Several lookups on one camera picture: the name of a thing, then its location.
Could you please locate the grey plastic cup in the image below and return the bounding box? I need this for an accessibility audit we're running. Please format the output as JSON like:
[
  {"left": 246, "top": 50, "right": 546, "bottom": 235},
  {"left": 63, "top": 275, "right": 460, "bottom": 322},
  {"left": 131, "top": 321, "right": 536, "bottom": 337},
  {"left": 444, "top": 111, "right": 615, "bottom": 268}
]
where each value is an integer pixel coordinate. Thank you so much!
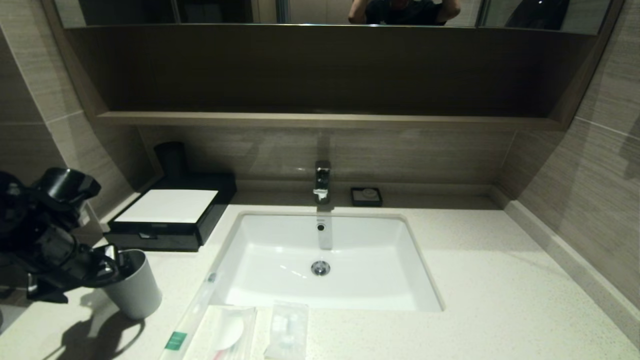
[{"left": 102, "top": 249, "right": 163, "bottom": 321}]

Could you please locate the black amenity drawer box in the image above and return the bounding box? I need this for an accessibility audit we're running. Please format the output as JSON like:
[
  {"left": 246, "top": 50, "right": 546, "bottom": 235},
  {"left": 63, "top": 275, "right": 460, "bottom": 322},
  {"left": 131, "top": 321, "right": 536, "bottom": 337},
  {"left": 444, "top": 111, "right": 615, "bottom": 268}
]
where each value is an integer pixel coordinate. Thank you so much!
[{"left": 104, "top": 172, "right": 238, "bottom": 252}]

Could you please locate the toothbrush packet with green label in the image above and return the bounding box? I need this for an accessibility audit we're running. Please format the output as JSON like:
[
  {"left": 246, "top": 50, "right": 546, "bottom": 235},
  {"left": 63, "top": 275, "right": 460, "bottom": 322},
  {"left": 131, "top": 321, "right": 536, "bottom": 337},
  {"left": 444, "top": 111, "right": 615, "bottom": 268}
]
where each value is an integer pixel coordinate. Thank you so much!
[{"left": 160, "top": 272, "right": 221, "bottom": 360}]

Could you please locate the black cup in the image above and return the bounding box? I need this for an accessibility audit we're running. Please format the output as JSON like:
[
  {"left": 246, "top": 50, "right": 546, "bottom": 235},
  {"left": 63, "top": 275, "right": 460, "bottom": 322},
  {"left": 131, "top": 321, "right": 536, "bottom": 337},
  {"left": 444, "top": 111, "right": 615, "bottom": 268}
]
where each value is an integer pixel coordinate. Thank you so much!
[{"left": 153, "top": 141, "right": 189, "bottom": 179}]

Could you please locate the clear packet with white disc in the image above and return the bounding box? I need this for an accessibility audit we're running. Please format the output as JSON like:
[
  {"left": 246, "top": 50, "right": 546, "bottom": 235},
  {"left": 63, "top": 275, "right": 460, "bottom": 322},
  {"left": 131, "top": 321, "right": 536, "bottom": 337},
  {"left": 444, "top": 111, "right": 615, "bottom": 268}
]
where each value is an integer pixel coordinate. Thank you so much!
[{"left": 182, "top": 305, "right": 258, "bottom": 360}]

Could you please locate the clear packet with cotton swabs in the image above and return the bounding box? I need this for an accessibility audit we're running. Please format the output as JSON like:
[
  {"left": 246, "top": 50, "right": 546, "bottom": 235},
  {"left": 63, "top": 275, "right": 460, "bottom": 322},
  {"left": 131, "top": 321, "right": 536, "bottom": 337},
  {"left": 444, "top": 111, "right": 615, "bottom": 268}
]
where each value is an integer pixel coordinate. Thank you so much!
[{"left": 263, "top": 302, "right": 310, "bottom": 360}]

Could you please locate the chrome faucet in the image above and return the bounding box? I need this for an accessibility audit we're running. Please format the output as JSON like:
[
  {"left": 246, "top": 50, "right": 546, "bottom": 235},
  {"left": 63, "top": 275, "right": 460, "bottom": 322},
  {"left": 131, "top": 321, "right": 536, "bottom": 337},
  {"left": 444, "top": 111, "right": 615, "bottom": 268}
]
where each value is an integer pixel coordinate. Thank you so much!
[{"left": 313, "top": 160, "right": 332, "bottom": 205}]

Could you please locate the black soap dish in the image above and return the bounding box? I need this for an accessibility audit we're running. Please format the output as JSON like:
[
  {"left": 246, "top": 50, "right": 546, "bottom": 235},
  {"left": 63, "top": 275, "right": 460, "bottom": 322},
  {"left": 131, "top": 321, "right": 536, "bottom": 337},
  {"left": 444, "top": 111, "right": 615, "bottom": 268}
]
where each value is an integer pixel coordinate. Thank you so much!
[{"left": 350, "top": 187, "right": 383, "bottom": 208}]

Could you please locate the brown wooden shelf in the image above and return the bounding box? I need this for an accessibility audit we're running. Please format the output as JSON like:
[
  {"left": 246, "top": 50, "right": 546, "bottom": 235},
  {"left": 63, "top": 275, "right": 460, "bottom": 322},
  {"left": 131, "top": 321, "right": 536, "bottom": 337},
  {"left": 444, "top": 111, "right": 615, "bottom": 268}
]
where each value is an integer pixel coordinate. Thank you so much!
[{"left": 97, "top": 111, "right": 563, "bottom": 132}]

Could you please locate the white sink basin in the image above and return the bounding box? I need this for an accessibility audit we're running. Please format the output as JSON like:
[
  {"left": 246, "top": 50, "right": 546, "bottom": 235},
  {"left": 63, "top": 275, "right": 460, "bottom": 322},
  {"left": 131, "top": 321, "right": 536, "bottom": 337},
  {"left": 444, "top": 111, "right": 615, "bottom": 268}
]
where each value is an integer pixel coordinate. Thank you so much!
[{"left": 210, "top": 212, "right": 445, "bottom": 312}]

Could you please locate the wall mirror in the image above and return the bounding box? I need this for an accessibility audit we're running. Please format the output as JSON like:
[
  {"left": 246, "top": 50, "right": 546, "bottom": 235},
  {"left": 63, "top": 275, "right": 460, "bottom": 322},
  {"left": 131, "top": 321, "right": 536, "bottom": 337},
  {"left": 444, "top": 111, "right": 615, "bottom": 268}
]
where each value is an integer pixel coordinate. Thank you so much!
[{"left": 52, "top": 0, "right": 613, "bottom": 36}]

